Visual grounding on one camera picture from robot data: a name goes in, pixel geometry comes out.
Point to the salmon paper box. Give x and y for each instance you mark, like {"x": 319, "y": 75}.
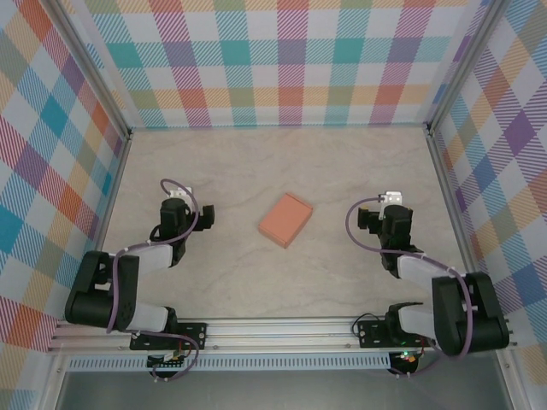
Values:
{"x": 285, "y": 220}

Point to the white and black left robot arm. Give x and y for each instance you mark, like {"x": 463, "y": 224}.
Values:
{"x": 94, "y": 299}

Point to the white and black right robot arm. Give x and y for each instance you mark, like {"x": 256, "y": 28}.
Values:
{"x": 470, "y": 320}

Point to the small black controller board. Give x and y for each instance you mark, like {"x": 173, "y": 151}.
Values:
{"x": 168, "y": 362}
{"x": 406, "y": 358}

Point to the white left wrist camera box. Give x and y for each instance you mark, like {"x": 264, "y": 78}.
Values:
{"x": 177, "y": 192}

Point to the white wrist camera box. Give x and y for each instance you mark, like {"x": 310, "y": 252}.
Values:
{"x": 393, "y": 197}
{"x": 177, "y": 192}

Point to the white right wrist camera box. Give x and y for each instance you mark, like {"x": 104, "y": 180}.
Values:
{"x": 393, "y": 197}

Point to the aluminium table side rail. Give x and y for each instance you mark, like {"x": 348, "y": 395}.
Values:
{"x": 448, "y": 192}
{"x": 112, "y": 192}

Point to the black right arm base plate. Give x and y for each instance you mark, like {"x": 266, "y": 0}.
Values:
{"x": 372, "y": 333}

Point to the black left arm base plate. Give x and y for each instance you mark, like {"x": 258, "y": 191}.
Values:
{"x": 194, "y": 335}

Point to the long aluminium mounting rail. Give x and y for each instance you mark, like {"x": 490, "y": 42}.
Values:
{"x": 278, "y": 333}

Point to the slanted aluminium frame post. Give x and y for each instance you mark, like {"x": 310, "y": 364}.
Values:
{"x": 90, "y": 68}
{"x": 463, "y": 64}

